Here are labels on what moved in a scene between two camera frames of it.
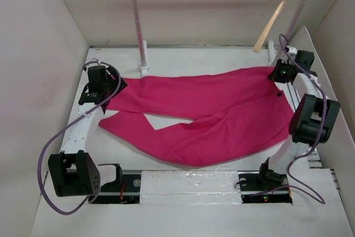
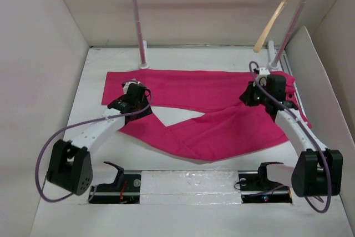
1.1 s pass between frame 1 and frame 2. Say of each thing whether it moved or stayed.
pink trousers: stayed
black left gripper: moved
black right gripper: moved
